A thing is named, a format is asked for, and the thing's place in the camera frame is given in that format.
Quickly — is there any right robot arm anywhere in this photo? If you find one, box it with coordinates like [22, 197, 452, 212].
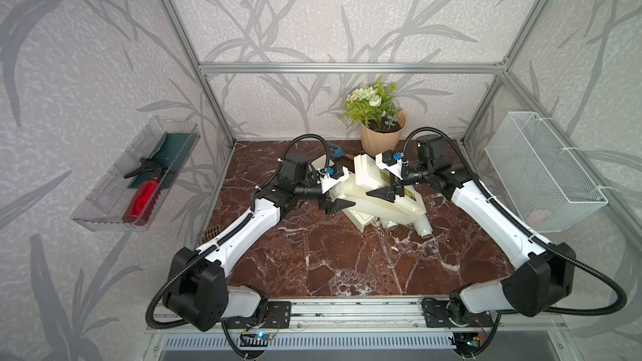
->
[368, 136, 575, 324]

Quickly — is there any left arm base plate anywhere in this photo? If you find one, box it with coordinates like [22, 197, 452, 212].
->
[223, 300, 293, 329]

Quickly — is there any red spray bottle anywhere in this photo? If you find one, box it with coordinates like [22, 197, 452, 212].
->
[122, 158, 167, 226]

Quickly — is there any pink flower pot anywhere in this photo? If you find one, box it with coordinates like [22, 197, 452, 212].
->
[359, 110, 406, 157]

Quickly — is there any clear plastic wall tray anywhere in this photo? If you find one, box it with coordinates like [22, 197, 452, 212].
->
[71, 116, 201, 232]

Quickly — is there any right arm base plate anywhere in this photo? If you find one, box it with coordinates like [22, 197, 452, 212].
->
[421, 297, 494, 329]

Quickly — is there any green artificial plant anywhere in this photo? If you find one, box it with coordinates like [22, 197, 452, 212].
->
[339, 77, 401, 133]

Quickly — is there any cream dispenser base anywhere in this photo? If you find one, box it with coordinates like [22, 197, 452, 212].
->
[329, 171, 418, 231]

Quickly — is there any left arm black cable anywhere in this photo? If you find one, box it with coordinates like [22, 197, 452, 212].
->
[144, 134, 331, 359]

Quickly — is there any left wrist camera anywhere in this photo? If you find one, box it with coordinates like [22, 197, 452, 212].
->
[319, 165, 349, 194]

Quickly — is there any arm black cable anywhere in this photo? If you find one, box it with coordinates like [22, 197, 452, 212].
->
[144, 134, 331, 359]
[400, 126, 628, 357]

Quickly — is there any plastic wrap roll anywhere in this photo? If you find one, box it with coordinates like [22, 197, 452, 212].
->
[379, 214, 433, 239]

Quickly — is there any green folded cloth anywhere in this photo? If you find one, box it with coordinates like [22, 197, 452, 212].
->
[128, 133, 199, 189]

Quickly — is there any blue hand rake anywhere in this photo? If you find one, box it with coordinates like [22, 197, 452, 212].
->
[329, 143, 347, 159]

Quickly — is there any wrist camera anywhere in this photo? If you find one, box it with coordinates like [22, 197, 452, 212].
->
[376, 150, 409, 180]
[319, 165, 349, 194]

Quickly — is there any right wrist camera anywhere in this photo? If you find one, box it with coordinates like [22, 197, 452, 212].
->
[376, 150, 409, 180]

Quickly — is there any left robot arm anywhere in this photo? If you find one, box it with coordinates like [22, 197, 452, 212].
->
[145, 154, 354, 332]

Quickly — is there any white wire basket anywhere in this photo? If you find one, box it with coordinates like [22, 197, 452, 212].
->
[486, 111, 609, 234]

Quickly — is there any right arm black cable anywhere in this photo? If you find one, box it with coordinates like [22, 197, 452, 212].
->
[400, 126, 628, 357]

